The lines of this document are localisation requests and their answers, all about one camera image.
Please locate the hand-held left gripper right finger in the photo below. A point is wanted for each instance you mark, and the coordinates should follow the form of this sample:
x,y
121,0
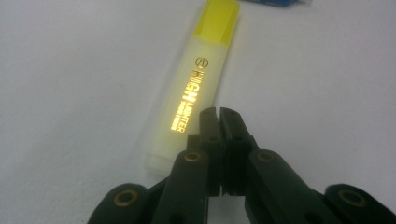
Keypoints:
x,y
267,186

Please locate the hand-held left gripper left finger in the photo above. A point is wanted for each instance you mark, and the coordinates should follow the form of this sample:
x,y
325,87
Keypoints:
x,y
190,183

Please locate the yellow highlighter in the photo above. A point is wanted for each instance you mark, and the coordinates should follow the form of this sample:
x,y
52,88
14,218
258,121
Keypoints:
x,y
199,81

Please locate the blue pen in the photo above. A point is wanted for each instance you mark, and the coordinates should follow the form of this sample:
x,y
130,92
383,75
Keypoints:
x,y
277,2

